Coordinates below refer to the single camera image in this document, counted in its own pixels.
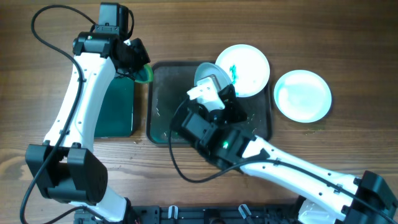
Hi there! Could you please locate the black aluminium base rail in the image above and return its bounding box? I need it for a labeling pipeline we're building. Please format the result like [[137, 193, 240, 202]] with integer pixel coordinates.
[[73, 203, 304, 224]]

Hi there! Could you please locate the green yellow sponge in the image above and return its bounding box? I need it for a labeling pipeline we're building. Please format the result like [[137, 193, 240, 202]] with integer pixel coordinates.
[[133, 64, 154, 84]]

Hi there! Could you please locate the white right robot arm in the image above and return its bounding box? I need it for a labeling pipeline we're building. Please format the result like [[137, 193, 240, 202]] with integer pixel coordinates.
[[174, 75, 397, 223]]

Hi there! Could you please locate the white plate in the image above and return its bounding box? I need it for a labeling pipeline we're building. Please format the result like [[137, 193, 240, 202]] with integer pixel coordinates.
[[215, 44, 271, 98], [274, 70, 332, 123], [193, 62, 233, 94]]

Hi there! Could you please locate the black basin with green water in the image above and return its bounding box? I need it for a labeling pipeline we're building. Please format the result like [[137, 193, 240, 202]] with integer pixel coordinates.
[[94, 78, 135, 138]]

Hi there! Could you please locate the dark grey serving tray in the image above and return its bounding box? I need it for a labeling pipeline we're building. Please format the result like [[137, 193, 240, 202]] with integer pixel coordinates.
[[146, 61, 273, 147]]

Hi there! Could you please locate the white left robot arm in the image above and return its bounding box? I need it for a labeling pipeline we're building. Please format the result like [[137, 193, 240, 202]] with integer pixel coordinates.
[[20, 32, 153, 223]]

